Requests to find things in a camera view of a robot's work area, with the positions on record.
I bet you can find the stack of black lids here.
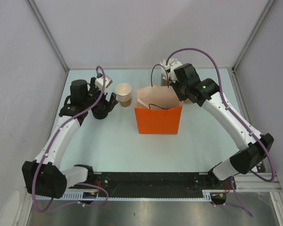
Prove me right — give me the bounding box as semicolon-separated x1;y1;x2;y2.
92;110;108;120

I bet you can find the orange paper bag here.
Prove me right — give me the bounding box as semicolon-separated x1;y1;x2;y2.
134;65;183;135

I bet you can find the purple cable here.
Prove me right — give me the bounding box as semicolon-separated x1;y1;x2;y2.
166;48;275;217
30;66;109;213

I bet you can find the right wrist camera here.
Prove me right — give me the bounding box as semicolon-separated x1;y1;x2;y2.
165;58;183;83

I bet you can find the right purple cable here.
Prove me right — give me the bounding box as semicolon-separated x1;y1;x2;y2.
166;48;275;217

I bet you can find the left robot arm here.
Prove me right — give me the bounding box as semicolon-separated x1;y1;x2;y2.
22;77;118;199

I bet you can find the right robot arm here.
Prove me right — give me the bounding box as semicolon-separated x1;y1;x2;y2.
168;62;274;189

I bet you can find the white straw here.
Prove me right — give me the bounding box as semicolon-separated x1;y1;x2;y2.
137;99;149;109

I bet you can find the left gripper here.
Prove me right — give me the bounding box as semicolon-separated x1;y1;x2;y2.
83;78;117;112

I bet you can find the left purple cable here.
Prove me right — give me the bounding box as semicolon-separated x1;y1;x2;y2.
30;66;109;213

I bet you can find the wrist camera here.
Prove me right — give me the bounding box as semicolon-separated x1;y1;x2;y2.
165;58;183;83
95;75;113;92

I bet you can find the white slotted cable duct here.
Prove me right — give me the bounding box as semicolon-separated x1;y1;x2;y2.
34;190;227;202

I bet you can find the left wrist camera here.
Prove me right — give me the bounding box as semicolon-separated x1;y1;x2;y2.
95;75;113;92

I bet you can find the grey cylindrical holder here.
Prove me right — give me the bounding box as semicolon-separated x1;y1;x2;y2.
160;74;169;86

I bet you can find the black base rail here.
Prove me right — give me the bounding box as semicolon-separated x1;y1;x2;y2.
68;171;236;200

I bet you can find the stack of brown paper cups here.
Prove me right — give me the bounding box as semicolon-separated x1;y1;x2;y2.
115;83;132;107

